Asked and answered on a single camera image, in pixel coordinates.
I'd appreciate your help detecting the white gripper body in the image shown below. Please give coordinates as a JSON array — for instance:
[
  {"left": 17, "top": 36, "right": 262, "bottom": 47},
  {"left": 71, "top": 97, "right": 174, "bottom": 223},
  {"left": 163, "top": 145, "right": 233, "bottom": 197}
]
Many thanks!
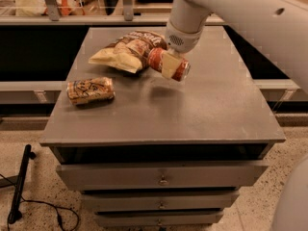
[{"left": 165, "top": 21, "right": 202, "bottom": 53}]

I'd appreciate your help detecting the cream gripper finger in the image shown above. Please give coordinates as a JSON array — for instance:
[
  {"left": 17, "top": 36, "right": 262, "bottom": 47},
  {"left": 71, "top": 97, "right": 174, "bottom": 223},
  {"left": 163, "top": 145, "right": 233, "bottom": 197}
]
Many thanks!
[{"left": 162, "top": 50, "right": 182, "bottom": 79}]

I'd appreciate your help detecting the red coke can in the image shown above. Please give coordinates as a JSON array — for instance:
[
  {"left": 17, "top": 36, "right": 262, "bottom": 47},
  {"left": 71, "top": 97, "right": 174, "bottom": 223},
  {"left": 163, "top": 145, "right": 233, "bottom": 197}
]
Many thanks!
[{"left": 147, "top": 48, "right": 191, "bottom": 82}]

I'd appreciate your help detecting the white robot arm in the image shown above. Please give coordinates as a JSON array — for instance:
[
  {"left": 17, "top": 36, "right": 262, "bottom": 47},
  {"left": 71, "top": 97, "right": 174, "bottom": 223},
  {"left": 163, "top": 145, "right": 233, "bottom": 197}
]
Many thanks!
[{"left": 166, "top": 0, "right": 308, "bottom": 231}]

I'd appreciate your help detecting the orange patterned drink can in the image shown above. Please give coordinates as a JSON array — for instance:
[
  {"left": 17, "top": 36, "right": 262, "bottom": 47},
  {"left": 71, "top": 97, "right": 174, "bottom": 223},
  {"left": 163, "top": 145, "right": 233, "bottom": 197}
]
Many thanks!
[{"left": 66, "top": 77, "right": 115, "bottom": 105}]

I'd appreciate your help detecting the brown chip bag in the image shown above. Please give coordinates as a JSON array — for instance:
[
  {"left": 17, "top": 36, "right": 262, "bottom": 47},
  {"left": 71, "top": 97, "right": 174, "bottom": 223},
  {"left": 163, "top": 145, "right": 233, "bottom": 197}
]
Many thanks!
[{"left": 89, "top": 30, "right": 167, "bottom": 73}]

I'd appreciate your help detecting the grey drawer cabinet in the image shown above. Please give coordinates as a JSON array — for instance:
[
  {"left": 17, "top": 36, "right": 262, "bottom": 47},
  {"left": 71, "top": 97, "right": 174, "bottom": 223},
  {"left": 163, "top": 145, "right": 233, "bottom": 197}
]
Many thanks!
[{"left": 39, "top": 25, "right": 287, "bottom": 228}]

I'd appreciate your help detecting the grey metal railing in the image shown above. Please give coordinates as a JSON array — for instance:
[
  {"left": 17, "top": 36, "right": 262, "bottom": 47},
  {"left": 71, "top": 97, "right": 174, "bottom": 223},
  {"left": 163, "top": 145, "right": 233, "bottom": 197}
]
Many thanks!
[{"left": 0, "top": 0, "right": 225, "bottom": 26}]

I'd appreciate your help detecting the middle grey drawer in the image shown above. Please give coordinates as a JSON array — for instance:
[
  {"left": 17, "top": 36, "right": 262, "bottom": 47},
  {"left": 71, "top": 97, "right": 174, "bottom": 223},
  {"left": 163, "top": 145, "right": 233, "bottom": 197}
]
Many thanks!
[{"left": 82, "top": 190, "right": 239, "bottom": 212}]

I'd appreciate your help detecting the grey drawer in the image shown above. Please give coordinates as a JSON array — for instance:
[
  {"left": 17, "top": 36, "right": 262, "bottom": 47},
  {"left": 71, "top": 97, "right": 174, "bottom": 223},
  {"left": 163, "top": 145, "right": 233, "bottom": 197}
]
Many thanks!
[
  {"left": 95, "top": 210, "right": 223, "bottom": 227},
  {"left": 82, "top": 190, "right": 239, "bottom": 212},
  {"left": 57, "top": 160, "right": 268, "bottom": 191}
]

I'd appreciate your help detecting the top grey drawer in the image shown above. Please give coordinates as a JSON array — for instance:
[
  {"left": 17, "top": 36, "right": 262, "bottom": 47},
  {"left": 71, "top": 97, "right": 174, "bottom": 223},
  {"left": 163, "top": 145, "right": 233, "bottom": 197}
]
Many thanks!
[{"left": 57, "top": 160, "right": 268, "bottom": 191}]

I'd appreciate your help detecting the bottom grey drawer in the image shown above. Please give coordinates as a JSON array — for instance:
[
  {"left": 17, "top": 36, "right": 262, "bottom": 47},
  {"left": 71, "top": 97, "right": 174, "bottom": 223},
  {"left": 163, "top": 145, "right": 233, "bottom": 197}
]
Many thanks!
[{"left": 95, "top": 210, "right": 223, "bottom": 227}]

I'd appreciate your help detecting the black stand leg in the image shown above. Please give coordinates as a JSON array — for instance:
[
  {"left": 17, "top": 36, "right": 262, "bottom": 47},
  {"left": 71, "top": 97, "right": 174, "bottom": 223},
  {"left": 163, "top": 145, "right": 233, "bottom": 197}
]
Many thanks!
[{"left": 7, "top": 144, "right": 36, "bottom": 224}]

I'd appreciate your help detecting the black floor cable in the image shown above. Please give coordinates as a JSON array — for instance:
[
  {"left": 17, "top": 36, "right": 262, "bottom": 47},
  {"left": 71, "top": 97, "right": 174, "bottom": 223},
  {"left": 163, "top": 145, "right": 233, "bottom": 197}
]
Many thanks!
[{"left": 0, "top": 173, "right": 81, "bottom": 231}]

